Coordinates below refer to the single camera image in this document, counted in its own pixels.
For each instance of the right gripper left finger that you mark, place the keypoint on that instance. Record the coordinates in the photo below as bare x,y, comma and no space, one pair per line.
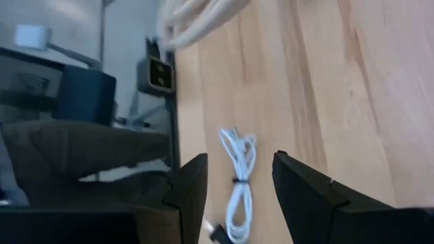
190,203

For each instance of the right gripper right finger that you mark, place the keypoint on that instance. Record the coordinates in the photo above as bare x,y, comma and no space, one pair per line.
322,217

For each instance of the person's leg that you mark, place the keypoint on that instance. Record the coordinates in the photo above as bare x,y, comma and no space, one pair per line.
68,152

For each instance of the white rectangular box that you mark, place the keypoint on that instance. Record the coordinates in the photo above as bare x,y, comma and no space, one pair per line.
32,36

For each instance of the black aluminium table frame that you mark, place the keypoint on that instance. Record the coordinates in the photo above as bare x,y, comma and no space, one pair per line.
174,135

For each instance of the small grey camera box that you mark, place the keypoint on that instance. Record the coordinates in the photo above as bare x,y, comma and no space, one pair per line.
159,74

